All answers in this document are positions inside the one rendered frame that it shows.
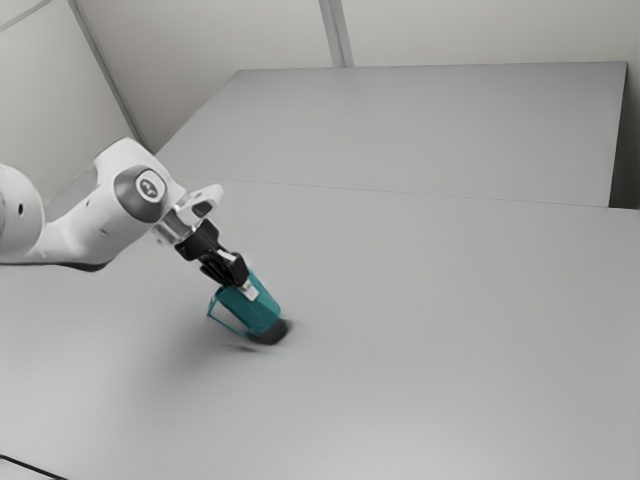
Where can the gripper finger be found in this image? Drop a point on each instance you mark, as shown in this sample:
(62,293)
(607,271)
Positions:
(216,273)
(241,274)

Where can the teal faceted mug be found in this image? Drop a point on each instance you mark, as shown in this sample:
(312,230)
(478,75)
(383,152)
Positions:
(257,312)

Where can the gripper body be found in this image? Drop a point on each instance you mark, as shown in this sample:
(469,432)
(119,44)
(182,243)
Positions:
(199,241)

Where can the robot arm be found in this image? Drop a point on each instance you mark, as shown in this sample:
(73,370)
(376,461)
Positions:
(75,225)

